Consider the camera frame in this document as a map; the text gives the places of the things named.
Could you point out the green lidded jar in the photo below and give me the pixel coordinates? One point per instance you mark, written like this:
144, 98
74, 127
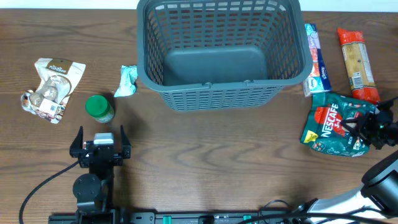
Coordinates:
99, 108

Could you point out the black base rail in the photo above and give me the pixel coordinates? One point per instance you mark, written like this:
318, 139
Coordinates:
117, 216

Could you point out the Kleenex tissue pack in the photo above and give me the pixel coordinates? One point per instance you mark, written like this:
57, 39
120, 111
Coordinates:
318, 80

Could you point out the light teal small packet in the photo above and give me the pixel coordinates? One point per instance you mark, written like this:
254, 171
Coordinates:
127, 86

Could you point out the green Nescafe coffee bag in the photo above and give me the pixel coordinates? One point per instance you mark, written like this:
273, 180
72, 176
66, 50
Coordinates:
324, 132

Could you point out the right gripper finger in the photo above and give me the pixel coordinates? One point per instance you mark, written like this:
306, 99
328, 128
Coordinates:
354, 130
358, 122

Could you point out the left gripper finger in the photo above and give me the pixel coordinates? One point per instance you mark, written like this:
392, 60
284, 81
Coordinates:
125, 145
76, 148

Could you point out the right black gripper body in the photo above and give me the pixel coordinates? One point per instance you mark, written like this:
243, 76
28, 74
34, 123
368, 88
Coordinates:
370, 128

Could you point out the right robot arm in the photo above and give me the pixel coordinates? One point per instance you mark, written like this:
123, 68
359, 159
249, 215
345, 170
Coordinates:
376, 197

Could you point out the grey plastic basket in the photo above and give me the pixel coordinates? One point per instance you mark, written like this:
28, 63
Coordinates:
210, 55

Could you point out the beige mushroom snack bag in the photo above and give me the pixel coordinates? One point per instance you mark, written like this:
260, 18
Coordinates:
58, 80

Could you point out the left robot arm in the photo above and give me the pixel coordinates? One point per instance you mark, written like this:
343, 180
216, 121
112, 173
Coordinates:
94, 190

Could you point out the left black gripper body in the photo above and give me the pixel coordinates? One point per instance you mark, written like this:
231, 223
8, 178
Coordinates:
100, 150

